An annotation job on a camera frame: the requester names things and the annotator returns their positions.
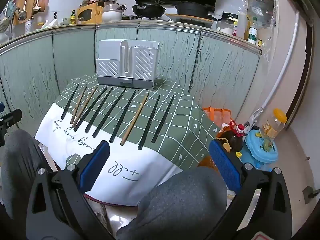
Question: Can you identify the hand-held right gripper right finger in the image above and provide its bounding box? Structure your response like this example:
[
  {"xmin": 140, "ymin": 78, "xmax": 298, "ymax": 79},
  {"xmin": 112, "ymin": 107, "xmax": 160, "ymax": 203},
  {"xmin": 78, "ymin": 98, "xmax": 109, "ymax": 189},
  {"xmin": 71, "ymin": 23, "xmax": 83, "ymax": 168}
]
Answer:
[{"xmin": 209, "ymin": 139, "xmax": 294, "ymax": 240}]

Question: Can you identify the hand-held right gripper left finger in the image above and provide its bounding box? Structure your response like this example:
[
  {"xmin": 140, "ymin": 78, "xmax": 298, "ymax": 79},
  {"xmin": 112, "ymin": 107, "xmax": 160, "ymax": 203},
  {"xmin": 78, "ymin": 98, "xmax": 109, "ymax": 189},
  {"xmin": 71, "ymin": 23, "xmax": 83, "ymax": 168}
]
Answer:
[{"xmin": 26, "ymin": 140, "xmax": 118, "ymax": 240}]

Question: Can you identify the white utensil holder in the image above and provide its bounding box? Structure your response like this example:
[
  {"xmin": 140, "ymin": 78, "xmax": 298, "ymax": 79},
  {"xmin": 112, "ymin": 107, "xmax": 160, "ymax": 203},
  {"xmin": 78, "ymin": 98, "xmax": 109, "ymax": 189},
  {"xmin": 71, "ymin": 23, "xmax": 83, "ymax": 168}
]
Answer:
[{"xmin": 96, "ymin": 39, "xmax": 160, "ymax": 90}]

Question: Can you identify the orange oil bottle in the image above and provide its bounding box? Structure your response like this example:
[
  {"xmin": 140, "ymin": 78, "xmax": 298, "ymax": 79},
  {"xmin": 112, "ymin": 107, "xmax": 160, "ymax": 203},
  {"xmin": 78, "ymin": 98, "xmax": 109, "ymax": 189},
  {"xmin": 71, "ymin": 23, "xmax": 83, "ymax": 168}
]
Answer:
[{"xmin": 197, "ymin": 155, "xmax": 220, "ymax": 168}]

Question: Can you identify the person's left leg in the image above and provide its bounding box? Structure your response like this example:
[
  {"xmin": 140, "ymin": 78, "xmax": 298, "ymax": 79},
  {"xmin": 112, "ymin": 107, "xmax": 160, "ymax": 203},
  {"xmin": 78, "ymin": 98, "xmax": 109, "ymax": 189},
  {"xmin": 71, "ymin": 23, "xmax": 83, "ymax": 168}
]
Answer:
[{"xmin": 0, "ymin": 129, "xmax": 63, "ymax": 220}]

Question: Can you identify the person's leg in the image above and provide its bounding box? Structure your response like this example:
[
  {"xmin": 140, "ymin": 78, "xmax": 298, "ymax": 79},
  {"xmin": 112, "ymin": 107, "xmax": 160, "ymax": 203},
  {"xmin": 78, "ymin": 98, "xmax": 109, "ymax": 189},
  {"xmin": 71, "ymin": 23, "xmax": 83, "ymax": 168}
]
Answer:
[
  {"xmin": 0, "ymin": 129, "xmax": 63, "ymax": 220},
  {"xmin": 116, "ymin": 166, "xmax": 228, "ymax": 240}
]

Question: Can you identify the dark bottle red cap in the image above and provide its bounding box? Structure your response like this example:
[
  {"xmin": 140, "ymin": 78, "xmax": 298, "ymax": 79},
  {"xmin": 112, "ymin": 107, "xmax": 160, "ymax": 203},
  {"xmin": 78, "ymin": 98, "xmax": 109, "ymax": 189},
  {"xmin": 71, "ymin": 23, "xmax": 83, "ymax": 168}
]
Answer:
[{"xmin": 217, "ymin": 121, "xmax": 247, "ymax": 153}]

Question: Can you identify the blue plastic container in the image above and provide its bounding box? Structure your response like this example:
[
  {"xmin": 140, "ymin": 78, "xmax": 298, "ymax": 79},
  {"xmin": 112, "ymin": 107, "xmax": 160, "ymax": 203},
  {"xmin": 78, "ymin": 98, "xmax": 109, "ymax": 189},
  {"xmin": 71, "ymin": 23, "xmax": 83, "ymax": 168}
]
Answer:
[{"xmin": 241, "ymin": 129, "xmax": 279, "ymax": 172}]

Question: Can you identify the orange plastic bag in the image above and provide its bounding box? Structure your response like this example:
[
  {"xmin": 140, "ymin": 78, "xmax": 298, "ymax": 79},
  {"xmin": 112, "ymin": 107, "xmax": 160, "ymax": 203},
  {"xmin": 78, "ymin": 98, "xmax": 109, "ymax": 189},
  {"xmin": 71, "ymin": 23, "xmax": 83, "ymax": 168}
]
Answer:
[{"xmin": 202, "ymin": 107, "xmax": 234, "ymax": 130}]

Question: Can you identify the person's right leg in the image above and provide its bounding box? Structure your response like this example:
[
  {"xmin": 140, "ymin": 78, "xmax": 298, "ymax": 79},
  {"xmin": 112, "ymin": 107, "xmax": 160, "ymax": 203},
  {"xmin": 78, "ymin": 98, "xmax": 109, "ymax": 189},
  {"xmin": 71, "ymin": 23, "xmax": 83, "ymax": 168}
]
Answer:
[{"xmin": 116, "ymin": 166, "xmax": 228, "ymax": 240}]

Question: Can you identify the green checked tablecloth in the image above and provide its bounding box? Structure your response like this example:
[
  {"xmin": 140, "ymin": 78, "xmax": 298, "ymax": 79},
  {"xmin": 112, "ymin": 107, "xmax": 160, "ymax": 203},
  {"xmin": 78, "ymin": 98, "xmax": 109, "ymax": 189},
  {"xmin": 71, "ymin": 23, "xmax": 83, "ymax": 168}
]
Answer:
[{"xmin": 35, "ymin": 74, "xmax": 223, "ymax": 205}]

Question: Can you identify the yellow cap clear jar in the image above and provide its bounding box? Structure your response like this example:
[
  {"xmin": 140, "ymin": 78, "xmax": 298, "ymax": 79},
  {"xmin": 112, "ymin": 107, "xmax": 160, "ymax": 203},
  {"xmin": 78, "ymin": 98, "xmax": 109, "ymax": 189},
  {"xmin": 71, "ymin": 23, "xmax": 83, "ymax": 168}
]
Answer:
[{"xmin": 260, "ymin": 108, "xmax": 288, "ymax": 140}]

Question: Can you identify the hanging metal skimmer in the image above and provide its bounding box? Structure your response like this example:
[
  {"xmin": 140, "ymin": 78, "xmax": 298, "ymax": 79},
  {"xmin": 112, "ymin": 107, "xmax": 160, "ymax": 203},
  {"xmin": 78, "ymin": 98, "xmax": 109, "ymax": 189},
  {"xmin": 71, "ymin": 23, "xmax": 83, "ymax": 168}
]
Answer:
[{"xmin": 0, "ymin": 7, "xmax": 13, "ymax": 33}]

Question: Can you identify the white ribbed cup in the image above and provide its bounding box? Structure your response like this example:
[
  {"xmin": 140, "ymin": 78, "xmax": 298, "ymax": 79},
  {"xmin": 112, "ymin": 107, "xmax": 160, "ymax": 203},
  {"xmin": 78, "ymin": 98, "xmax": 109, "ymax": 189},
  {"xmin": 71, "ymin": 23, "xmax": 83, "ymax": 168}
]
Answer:
[{"xmin": 24, "ymin": 17, "xmax": 34, "ymax": 33}]

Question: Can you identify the white crumpled cloth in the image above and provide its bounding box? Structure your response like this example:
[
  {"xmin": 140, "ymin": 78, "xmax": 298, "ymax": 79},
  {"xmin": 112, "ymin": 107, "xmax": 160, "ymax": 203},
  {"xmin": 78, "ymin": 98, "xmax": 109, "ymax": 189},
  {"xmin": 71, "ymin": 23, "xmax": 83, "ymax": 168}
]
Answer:
[{"xmin": 37, "ymin": 20, "xmax": 59, "ymax": 30}]

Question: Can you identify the hanging metal ladle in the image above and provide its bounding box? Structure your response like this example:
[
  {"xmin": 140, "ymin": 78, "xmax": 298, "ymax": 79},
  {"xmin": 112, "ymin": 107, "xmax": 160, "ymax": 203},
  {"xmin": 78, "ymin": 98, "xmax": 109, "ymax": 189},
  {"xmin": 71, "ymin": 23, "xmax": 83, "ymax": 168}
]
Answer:
[{"xmin": 17, "ymin": 0, "xmax": 30, "ymax": 22}]

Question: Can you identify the hanging wooden cutting board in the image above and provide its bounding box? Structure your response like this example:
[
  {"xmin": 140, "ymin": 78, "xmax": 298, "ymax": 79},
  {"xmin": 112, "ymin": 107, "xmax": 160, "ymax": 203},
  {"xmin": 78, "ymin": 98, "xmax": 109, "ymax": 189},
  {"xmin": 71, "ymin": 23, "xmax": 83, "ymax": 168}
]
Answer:
[{"xmin": 12, "ymin": 0, "xmax": 38, "ymax": 25}]

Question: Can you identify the white pipe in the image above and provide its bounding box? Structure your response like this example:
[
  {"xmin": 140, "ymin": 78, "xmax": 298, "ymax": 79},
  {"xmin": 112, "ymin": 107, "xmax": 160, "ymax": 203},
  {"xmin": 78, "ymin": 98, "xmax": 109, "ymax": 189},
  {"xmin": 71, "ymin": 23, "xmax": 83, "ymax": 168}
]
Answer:
[{"xmin": 261, "ymin": 14, "xmax": 299, "ymax": 110}]

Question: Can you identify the yellow storage box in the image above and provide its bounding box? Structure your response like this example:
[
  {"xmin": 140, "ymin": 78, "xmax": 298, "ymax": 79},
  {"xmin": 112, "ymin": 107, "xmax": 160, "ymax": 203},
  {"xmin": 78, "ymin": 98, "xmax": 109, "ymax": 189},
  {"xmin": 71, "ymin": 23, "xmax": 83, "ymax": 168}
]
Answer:
[{"xmin": 76, "ymin": 4, "xmax": 104, "ymax": 25}]

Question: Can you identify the green label bottle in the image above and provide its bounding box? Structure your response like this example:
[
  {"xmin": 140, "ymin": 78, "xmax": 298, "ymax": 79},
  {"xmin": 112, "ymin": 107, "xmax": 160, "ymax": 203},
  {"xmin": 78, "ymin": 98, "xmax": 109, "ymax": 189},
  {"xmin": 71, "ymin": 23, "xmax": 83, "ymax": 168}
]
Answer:
[{"xmin": 248, "ymin": 17, "xmax": 258, "ymax": 43}]

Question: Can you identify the black lid blender jar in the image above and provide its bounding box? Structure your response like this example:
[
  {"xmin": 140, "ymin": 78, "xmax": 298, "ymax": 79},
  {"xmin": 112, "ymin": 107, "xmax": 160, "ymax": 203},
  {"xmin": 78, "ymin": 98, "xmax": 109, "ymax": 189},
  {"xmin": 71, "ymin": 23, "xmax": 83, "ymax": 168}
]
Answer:
[{"xmin": 216, "ymin": 12, "xmax": 238, "ymax": 35}]

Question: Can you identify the white squeeze bottle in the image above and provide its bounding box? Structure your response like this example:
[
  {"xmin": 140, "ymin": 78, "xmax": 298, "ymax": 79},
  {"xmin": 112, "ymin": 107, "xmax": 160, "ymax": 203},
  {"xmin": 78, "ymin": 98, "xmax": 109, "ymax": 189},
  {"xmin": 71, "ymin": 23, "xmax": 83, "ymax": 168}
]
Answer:
[{"xmin": 237, "ymin": 6, "xmax": 248, "ymax": 39}]

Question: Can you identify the white pot with lid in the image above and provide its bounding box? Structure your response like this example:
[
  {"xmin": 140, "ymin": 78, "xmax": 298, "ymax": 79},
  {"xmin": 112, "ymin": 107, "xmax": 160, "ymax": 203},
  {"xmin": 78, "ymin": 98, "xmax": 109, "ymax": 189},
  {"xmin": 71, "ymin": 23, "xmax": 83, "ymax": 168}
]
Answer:
[{"xmin": 102, "ymin": 4, "xmax": 125, "ymax": 22}]

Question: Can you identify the round wooden board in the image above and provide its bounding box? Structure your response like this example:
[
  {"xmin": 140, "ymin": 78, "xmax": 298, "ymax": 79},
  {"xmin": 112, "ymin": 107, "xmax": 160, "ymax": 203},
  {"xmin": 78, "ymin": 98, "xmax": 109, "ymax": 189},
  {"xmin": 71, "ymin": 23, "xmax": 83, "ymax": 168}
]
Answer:
[{"xmin": 165, "ymin": 13, "xmax": 217, "ymax": 24}]

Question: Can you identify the black cooking pot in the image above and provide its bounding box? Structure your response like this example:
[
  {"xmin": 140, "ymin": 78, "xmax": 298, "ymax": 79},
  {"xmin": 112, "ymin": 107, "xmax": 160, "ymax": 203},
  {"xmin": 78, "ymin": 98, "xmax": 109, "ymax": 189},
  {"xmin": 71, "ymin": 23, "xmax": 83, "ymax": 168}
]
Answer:
[{"xmin": 176, "ymin": 1, "xmax": 215, "ymax": 18}]

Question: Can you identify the hanging clear plastic bag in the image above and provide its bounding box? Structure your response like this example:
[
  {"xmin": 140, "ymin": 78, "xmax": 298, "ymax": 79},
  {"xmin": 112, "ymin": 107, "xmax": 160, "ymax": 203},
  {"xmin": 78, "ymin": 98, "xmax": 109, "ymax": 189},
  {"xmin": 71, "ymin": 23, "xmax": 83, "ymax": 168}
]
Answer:
[{"xmin": 247, "ymin": 0, "xmax": 279, "ymax": 30}]

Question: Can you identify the black frying pan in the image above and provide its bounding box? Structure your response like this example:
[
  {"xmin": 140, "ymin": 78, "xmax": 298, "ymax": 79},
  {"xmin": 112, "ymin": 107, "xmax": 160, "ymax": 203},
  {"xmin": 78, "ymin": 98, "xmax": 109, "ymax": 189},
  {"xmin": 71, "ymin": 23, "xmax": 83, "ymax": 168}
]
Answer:
[{"xmin": 128, "ymin": 0, "xmax": 167, "ymax": 18}]

